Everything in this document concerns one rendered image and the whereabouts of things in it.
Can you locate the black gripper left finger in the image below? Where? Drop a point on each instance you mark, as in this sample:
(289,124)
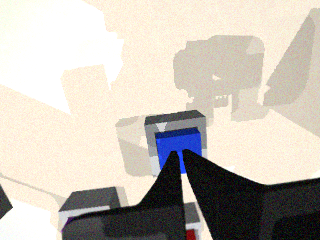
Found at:
(159,215)

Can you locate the blue button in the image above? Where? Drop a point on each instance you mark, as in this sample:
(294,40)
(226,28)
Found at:
(175,132)

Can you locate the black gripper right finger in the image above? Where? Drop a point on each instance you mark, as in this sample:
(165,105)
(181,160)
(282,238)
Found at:
(235,207)

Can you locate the red button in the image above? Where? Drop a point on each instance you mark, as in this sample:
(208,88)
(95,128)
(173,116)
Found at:
(193,224)

